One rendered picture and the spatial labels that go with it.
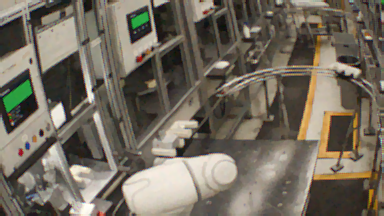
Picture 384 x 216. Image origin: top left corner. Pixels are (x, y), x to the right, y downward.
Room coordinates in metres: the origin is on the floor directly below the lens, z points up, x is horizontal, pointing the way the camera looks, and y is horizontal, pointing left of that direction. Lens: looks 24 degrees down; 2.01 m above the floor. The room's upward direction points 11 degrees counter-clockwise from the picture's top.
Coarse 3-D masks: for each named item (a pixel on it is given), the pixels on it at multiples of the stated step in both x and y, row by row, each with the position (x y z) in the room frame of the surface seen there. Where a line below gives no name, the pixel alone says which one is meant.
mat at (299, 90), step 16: (304, 48) 5.99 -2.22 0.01; (288, 64) 5.27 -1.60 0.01; (304, 64) 5.17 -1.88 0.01; (288, 80) 4.65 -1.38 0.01; (304, 80) 4.55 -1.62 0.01; (288, 96) 4.15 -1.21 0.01; (304, 96) 4.05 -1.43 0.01; (272, 112) 3.83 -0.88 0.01; (288, 112) 3.74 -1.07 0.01; (304, 112) 3.64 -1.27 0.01; (272, 128) 3.47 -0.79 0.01; (304, 128) 3.29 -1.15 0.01
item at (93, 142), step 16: (48, 0) 1.57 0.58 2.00; (0, 16) 1.28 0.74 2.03; (16, 16) 1.37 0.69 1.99; (112, 80) 1.94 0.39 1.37; (96, 128) 1.95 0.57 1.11; (96, 144) 1.91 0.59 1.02; (128, 144) 1.93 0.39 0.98; (0, 176) 1.03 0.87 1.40; (112, 192) 1.88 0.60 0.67; (16, 208) 1.02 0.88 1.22
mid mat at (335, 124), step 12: (324, 120) 3.34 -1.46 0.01; (336, 120) 3.25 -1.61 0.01; (348, 120) 3.17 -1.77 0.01; (324, 132) 3.09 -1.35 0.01; (336, 132) 3.01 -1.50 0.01; (324, 144) 2.86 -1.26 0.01; (336, 144) 2.78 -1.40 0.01; (348, 144) 2.70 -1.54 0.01; (324, 156) 2.65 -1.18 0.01; (336, 156) 2.58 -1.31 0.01; (348, 156) 2.50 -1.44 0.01
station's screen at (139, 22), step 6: (138, 12) 2.22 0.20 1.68; (144, 12) 2.28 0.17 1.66; (132, 18) 2.15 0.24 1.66; (138, 18) 2.21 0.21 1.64; (144, 18) 2.27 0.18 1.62; (132, 24) 2.14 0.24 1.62; (138, 24) 2.20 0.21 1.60; (144, 24) 2.26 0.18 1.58; (132, 30) 2.13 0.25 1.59; (138, 30) 2.19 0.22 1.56; (144, 30) 2.24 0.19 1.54; (138, 36) 2.18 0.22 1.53
